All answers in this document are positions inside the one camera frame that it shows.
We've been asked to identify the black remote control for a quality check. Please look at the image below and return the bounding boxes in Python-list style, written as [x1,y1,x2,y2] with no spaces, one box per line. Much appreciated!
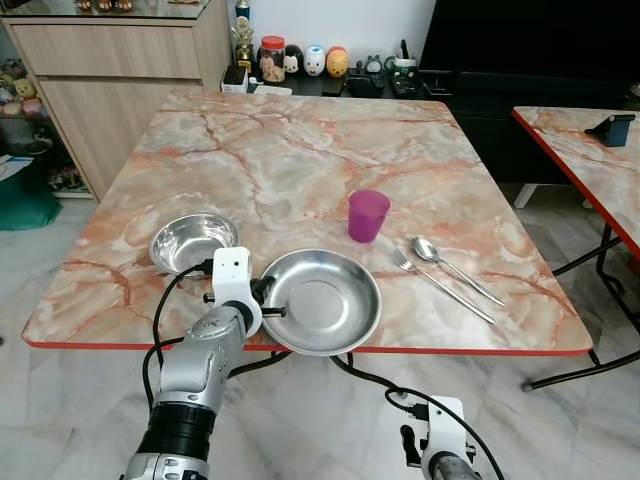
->
[390,70,421,98]

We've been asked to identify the white round figurine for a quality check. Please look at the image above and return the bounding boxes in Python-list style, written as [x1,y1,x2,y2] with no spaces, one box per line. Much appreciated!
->
[303,45,327,77]

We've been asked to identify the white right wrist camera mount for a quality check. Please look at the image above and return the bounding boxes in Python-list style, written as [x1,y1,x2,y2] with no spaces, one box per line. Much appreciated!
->
[425,396,468,466]

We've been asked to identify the black metal table legs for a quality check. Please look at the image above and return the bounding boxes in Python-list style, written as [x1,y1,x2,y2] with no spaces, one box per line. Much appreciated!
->
[230,350,401,393]

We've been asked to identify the dark blue phone stand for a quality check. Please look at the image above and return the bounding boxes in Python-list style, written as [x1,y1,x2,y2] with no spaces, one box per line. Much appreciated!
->
[585,114,636,148]

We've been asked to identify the glass display shelf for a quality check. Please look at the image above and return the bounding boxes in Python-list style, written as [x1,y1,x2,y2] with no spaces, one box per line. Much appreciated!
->
[0,25,91,196]

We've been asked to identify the large steel plate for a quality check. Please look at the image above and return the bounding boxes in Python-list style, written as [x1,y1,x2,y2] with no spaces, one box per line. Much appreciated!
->
[260,249,383,357]

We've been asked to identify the steel spoon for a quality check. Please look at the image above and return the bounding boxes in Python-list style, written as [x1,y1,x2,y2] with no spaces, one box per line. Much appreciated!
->
[411,236,506,307]

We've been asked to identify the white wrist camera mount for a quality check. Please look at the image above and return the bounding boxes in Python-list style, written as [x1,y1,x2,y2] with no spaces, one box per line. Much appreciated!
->
[425,396,468,466]
[210,247,264,338]

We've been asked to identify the gold trophy figure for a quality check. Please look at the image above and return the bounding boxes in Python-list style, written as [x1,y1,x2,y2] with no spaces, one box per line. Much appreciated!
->
[232,14,254,71]

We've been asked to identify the light wooden cabinet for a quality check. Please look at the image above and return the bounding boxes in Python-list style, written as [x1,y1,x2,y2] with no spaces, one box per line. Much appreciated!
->
[0,0,233,199]

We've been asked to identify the small steel bowl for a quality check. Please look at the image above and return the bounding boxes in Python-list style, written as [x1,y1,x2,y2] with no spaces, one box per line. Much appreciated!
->
[149,213,239,276]

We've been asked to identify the purple plastic cup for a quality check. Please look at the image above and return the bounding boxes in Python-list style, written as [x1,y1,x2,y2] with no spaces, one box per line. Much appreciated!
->
[347,189,391,244]

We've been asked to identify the black side table legs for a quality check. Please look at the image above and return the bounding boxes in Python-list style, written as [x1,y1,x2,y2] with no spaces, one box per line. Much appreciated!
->
[520,225,640,391]

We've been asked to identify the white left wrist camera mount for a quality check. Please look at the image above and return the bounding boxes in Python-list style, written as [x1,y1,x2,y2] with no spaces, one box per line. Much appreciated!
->
[210,247,264,338]

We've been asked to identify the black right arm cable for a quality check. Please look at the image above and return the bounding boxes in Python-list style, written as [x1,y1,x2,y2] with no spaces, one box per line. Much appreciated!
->
[385,388,506,480]

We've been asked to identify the green bag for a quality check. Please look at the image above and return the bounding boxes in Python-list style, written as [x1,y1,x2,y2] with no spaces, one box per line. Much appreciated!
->
[0,155,63,232]

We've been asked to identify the black round figurine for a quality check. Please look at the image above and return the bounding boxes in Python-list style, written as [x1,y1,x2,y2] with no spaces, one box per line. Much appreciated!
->
[284,45,304,76]

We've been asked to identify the steel fork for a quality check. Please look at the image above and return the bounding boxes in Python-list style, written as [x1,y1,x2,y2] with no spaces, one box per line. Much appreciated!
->
[390,247,497,325]

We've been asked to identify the red lidded jar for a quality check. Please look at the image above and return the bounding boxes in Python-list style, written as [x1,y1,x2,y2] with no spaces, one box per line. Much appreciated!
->
[259,36,288,83]

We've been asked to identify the yellow plush toy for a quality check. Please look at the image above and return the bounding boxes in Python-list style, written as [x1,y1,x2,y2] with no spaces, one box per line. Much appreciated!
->
[10,78,39,101]

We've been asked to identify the orange round figurine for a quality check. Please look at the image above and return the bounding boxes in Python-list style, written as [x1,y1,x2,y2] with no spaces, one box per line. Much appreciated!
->
[326,46,350,78]

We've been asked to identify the black television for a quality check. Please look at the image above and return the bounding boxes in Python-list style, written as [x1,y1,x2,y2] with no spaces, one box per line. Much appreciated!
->
[418,0,640,76]

